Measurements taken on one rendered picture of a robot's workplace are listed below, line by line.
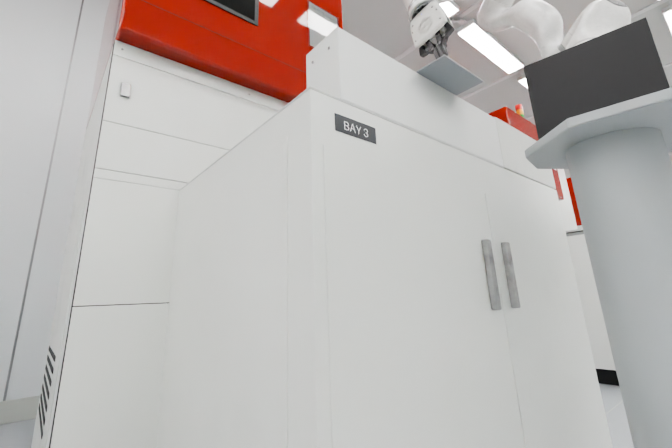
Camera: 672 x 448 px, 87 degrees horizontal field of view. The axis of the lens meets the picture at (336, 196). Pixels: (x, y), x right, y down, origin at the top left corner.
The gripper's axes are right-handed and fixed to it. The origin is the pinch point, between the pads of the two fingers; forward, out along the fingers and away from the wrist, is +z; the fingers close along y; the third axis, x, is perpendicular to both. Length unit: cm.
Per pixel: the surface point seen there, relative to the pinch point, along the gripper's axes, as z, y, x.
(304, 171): 42, -6, -46
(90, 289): 43, -69, -63
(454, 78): 16.8, 4.5, -10.0
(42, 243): -17, -208, -73
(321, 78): 22.6, -5.2, -40.0
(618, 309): 67, 9, 8
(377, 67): 20.2, 0.1, -30.6
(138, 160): 11, -62, -57
